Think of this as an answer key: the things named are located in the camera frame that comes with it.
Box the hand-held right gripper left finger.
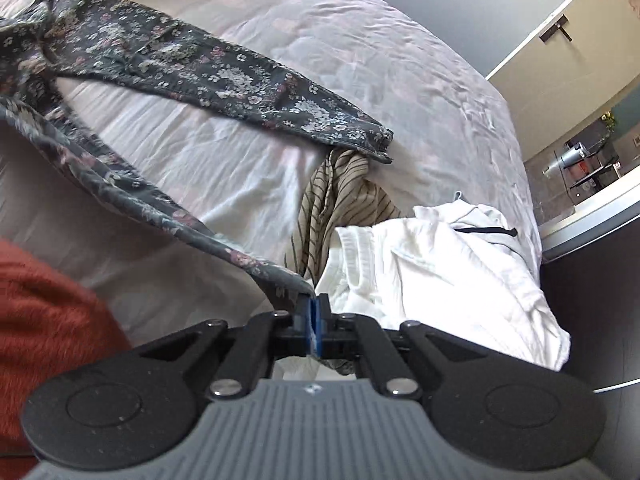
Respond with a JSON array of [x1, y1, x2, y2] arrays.
[[140, 295, 314, 401]]

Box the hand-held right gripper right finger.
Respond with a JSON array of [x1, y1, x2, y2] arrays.
[[313, 294, 485, 401]]

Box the grey floral pants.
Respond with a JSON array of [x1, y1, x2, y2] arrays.
[[0, 0, 395, 315]]

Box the white garment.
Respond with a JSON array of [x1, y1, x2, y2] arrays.
[[272, 202, 572, 378]]

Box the beige striped garment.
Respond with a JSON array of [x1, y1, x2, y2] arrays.
[[285, 149, 403, 281]]

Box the red-orange cloth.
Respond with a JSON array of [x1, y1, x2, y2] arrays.
[[0, 237, 135, 457]]

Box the white bed sheet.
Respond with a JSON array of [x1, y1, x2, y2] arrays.
[[0, 0, 543, 346]]

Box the white counter ledge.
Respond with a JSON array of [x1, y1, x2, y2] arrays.
[[540, 179, 640, 261]]

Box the metal shelf rack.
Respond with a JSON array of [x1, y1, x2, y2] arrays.
[[542, 127, 621, 196]]

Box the black wall hook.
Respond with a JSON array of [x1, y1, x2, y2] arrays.
[[539, 14, 572, 43]]

